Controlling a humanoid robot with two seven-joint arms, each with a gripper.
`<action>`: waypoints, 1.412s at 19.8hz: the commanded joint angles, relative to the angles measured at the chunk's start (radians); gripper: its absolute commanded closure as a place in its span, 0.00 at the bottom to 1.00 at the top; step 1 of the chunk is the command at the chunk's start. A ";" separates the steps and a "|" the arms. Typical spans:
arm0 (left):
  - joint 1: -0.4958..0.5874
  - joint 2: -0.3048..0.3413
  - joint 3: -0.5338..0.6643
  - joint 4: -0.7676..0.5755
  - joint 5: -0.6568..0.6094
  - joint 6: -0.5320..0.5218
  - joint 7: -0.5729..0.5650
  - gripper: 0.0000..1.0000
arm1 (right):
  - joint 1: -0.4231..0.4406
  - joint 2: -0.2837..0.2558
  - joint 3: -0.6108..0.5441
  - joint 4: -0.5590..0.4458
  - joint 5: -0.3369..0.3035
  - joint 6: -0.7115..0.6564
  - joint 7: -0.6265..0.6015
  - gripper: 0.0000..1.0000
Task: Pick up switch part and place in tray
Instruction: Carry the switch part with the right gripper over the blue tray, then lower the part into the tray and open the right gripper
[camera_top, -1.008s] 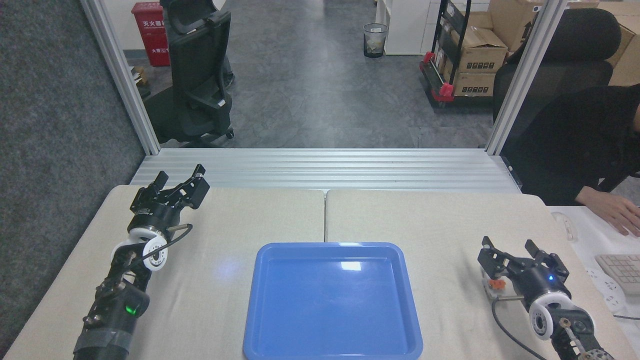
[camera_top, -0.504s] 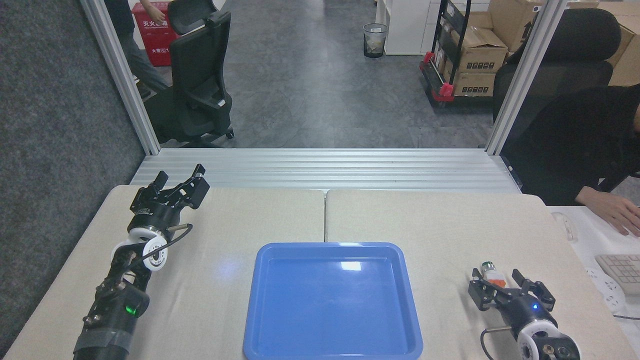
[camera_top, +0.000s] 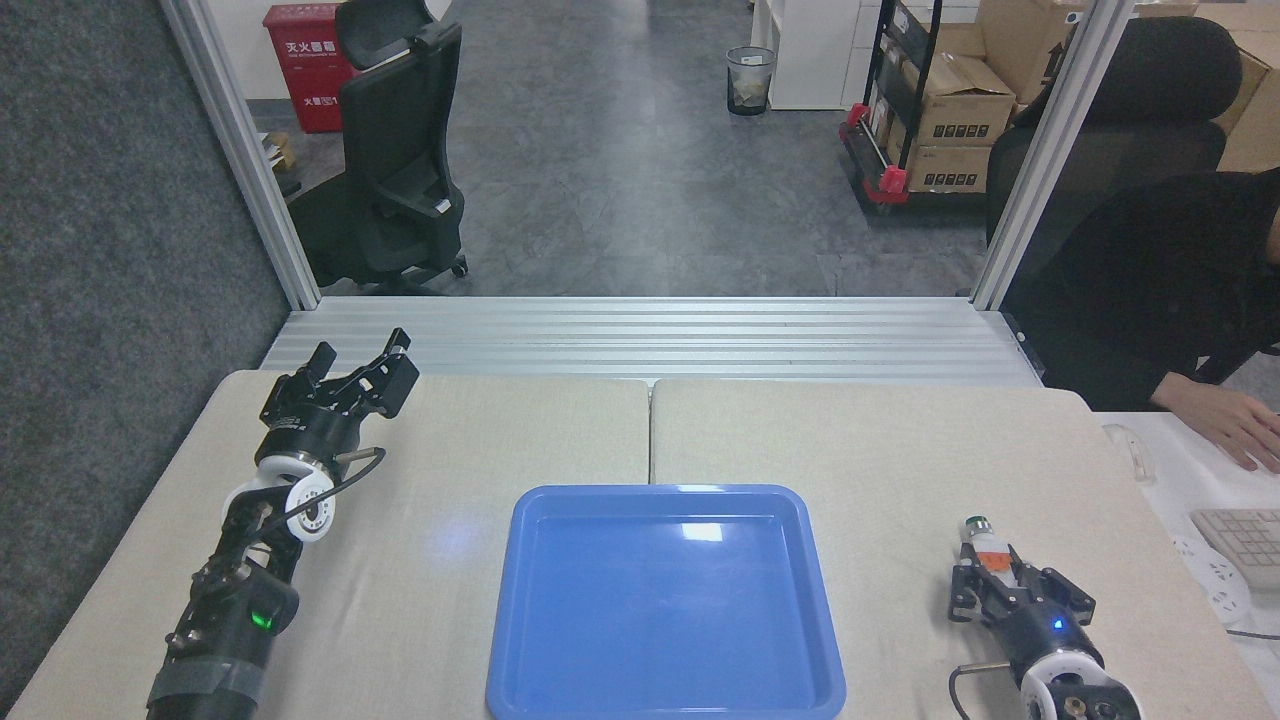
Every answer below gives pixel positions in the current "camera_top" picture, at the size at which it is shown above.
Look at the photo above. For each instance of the flat cardboard box black print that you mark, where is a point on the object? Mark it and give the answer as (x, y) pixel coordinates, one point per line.
(948, 168)

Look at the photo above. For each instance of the silver aluminium rail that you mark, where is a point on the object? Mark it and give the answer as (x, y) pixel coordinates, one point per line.
(650, 340)

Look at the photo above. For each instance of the stacked cardboard boxes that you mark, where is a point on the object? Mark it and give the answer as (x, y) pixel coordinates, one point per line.
(1255, 80)

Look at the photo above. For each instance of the person's hand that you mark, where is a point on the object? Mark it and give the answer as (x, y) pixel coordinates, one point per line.
(1225, 420)

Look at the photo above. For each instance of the black office chair with armrests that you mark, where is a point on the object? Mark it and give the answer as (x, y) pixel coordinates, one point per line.
(400, 170)

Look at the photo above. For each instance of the blue plastic tray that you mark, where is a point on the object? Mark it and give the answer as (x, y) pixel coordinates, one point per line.
(665, 600)

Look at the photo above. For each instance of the red fire extinguisher box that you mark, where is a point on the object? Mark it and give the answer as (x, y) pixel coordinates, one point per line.
(305, 70)

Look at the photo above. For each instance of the black cart with red corners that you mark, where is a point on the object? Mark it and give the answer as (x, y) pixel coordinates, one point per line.
(880, 150)

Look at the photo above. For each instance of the white switch part orange tabs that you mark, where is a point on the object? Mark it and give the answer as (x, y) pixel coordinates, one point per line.
(982, 540)

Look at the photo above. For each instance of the white keyboard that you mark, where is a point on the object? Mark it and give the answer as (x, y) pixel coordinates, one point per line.
(1245, 545)

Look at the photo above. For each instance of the white cabinet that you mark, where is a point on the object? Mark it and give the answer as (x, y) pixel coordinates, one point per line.
(810, 50)

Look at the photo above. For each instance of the cardboard box with black print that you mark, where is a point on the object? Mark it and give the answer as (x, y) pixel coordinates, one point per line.
(960, 100)

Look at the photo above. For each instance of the mesh waste bin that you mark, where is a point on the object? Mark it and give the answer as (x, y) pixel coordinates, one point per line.
(750, 82)

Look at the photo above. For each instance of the black high-back office chair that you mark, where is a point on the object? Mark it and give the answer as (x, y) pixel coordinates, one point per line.
(1150, 100)

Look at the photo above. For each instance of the white power strip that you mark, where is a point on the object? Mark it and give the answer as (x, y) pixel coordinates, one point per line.
(1215, 585)

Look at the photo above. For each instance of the person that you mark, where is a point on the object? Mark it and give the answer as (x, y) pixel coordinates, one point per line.
(1130, 270)

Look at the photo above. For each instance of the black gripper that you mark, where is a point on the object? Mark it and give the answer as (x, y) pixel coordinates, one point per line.
(310, 430)
(1040, 625)

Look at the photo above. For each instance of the large plain cardboard box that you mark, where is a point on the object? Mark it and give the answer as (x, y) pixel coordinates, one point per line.
(1025, 40)

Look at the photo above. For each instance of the silver aluminium post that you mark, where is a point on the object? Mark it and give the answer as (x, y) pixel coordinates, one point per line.
(1055, 150)
(240, 150)

